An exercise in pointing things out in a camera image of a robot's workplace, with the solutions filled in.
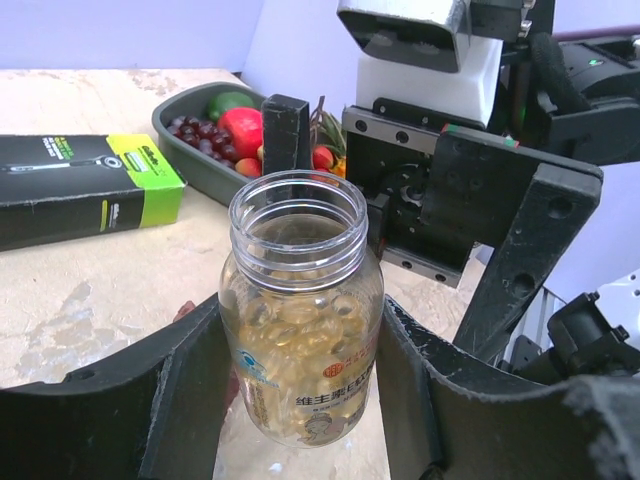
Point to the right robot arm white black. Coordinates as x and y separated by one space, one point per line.
579 100

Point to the clear pill jar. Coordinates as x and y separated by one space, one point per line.
301 298

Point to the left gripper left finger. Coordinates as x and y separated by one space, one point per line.
153 410

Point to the small pineapple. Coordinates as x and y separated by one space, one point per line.
328 141

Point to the red apple left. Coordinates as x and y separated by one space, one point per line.
245 126

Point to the dark red grapes bunch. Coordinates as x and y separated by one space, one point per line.
206 137

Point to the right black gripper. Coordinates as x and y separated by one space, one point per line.
439 186

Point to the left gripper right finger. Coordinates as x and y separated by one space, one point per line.
448 415

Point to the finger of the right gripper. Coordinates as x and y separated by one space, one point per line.
286 130

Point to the black green product box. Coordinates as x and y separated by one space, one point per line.
64 187

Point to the green lime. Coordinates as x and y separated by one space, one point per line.
223 102

